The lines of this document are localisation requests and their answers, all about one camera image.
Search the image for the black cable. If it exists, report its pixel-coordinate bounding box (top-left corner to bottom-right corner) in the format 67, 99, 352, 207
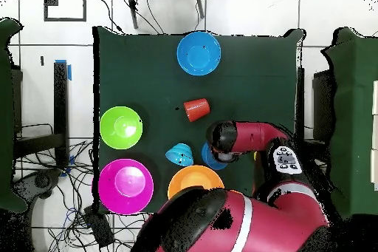
94, 0, 126, 35

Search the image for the black power brick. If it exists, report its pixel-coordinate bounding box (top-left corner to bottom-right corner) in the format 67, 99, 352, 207
82, 205, 115, 249

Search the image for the tangle of floor cables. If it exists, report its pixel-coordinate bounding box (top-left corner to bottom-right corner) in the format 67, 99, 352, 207
14, 123, 148, 252

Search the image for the gray pedestal foot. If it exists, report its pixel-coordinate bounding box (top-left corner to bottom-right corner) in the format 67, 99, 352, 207
13, 168, 62, 202

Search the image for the red-orange plastic cup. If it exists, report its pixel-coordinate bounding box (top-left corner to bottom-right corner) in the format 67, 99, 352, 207
183, 98, 211, 123

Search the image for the small cyan plastic bowl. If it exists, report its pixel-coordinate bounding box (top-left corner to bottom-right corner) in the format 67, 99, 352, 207
165, 143, 195, 167

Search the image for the magenta pink plastic bowl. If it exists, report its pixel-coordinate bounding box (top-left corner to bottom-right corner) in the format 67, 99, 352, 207
97, 157, 155, 216

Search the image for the blue tape strip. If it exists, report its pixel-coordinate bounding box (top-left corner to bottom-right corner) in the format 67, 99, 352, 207
54, 58, 72, 81

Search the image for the green cloth covered side table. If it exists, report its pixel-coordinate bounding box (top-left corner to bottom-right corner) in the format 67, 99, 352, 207
321, 27, 378, 220
0, 17, 29, 214

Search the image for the white boxes stack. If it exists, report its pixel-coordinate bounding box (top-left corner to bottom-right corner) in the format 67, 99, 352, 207
370, 79, 378, 191

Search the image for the orange plastic bowl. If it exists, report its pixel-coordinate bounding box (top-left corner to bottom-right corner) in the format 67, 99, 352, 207
167, 165, 225, 200

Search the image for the black metal table frame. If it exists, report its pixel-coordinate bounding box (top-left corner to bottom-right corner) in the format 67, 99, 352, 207
295, 67, 336, 173
13, 61, 70, 170

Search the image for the medium translucent blue bowl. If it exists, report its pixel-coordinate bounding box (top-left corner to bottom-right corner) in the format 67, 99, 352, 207
201, 141, 229, 171

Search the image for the dark green tablecloth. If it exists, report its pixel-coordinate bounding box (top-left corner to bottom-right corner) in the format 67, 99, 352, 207
92, 25, 306, 216

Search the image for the large blue plastic bowl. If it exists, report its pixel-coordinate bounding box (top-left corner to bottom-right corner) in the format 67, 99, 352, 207
176, 30, 222, 77

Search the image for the lime green plastic bowl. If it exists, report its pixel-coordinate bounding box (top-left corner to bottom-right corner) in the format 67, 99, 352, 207
99, 106, 144, 150

